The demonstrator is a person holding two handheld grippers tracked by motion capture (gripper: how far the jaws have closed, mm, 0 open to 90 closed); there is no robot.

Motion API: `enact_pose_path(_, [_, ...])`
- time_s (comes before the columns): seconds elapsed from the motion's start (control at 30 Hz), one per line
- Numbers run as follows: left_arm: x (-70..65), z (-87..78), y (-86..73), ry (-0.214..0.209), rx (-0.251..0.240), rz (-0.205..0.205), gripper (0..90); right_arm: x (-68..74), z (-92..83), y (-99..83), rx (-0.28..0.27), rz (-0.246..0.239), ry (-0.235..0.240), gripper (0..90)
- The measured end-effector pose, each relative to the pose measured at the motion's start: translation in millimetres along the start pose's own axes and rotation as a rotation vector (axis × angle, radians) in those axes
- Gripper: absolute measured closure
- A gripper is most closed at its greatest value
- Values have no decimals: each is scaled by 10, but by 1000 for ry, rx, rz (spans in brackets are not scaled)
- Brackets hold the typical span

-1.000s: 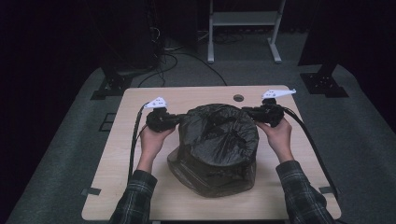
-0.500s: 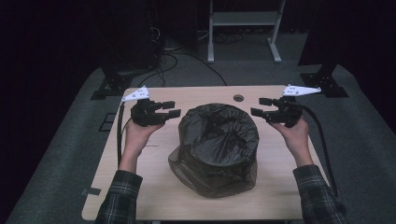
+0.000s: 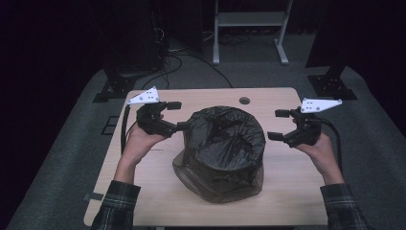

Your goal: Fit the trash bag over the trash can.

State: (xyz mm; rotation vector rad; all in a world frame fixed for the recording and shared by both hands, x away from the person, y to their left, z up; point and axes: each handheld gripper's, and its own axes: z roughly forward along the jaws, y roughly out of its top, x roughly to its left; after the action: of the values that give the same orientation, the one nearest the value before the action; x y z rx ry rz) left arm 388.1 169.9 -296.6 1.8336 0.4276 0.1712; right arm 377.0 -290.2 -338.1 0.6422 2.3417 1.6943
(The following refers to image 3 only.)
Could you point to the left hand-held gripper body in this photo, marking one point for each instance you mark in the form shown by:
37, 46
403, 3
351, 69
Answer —
151, 123

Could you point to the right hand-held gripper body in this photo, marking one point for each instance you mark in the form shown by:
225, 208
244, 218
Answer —
308, 131

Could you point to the black plastic garbage bag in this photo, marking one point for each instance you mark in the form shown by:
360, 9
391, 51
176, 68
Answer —
223, 140

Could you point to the person's left hand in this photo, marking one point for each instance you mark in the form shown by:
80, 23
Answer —
137, 147

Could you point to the person's right hand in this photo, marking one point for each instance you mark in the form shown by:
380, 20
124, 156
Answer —
322, 159

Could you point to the black tape floor marking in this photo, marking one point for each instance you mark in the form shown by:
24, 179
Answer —
108, 129

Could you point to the black stand base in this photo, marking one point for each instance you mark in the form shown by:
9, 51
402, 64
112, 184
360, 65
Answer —
330, 84
116, 87

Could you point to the grey tape strip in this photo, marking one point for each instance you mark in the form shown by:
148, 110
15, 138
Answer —
92, 196

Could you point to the white metal stand frame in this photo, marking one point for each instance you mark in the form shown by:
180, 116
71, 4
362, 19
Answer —
250, 18

